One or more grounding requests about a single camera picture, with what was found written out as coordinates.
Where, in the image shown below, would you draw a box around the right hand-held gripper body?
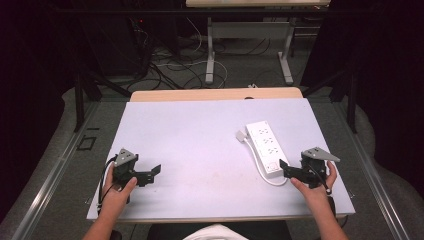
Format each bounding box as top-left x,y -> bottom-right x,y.
299,146 -> 341,190

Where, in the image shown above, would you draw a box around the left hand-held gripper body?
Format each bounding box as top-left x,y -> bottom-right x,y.
112,147 -> 140,188

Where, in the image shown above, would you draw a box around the white power strip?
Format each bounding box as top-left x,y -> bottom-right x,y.
245,120 -> 291,179

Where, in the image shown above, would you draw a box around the white power strip cable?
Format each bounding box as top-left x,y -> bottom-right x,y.
242,136 -> 290,187

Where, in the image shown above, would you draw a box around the person's right hand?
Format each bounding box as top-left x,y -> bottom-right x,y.
289,160 -> 339,208

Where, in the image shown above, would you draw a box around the person's left hand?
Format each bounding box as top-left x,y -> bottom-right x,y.
101,164 -> 139,218

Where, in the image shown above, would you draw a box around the black floor socket plate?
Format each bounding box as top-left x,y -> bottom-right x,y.
76,135 -> 98,152

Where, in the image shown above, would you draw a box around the white power plug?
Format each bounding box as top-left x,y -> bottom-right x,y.
235,129 -> 250,144

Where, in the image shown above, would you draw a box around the person's dark trousers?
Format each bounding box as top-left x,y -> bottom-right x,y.
146,219 -> 293,240

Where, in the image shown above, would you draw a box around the black metal stand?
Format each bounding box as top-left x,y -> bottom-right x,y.
73,70 -> 133,133
301,67 -> 358,135

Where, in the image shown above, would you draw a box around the person's white garment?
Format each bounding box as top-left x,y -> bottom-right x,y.
182,223 -> 250,240

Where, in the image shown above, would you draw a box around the dark curtain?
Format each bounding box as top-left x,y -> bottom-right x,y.
299,0 -> 424,189
0,0 -> 78,223

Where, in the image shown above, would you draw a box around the black equipment cabinet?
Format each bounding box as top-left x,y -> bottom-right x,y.
79,12 -> 152,78

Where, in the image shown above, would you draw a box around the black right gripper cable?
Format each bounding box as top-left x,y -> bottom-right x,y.
309,164 -> 338,218

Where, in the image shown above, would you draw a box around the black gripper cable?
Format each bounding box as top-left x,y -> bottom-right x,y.
309,164 -> 338,218
97,154 -> 119,215

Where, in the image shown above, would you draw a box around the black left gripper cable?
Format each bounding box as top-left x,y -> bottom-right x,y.
97,154 -> 119,215

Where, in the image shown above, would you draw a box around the aluminium floor rail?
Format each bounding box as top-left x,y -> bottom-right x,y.
333,101 -> 413,240
9,101 -> 101,240

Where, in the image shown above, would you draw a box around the tangle of black floor cables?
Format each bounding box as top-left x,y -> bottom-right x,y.
130,18 -> 209,92

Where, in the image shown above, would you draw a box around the white metal frame desk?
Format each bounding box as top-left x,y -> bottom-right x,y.
185,0 -> 332,86

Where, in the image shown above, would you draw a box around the white floor cable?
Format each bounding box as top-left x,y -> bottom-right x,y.
155,16 -> 229,90

